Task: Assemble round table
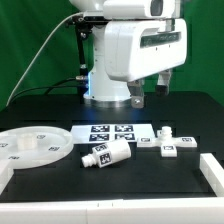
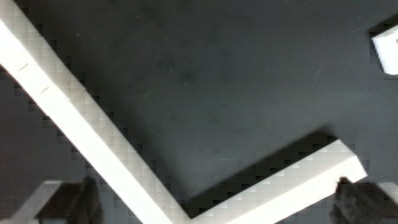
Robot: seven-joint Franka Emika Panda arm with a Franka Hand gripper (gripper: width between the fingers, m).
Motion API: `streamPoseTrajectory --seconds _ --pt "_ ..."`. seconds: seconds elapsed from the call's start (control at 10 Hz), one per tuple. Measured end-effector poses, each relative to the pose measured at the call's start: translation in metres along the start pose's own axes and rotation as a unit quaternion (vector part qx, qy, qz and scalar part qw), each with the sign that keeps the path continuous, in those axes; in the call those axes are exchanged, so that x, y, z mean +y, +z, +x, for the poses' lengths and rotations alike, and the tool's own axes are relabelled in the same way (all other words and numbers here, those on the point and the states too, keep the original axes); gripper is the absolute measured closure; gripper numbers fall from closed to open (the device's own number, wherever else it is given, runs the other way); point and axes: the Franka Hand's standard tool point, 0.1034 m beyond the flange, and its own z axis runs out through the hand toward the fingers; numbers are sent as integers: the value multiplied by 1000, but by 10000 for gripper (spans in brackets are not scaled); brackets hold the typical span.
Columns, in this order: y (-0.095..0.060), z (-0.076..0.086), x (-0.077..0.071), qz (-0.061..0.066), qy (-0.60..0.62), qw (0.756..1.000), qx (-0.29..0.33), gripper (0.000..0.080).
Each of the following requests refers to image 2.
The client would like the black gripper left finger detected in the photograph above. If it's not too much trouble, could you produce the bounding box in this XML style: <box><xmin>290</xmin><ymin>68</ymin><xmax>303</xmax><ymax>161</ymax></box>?
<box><xmin>0</xmin><ymin>175</ymin><xmax>104</xmax><ymax>224</ymax></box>

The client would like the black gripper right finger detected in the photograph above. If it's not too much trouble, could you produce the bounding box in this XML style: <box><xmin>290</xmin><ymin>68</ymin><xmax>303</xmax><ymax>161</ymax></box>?
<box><xmin>329</xmin><ymin>177</ymin><xmax>398</xmax><ymax>224</ymax></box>

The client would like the white U-shaped obstacle fence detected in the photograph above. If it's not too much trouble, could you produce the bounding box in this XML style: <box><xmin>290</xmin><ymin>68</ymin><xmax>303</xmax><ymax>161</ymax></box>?
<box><xmin>0</xmin><ymin>0</ymin><xmax>367</xmax><ymax>224</ymax></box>

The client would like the white cross-shaped table base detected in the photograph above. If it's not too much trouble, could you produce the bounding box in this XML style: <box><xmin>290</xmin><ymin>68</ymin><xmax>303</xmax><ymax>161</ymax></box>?
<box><xmin>372</xmin><ymin>25</ymin><xmax>398</xmax><ymax>75</ymax></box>

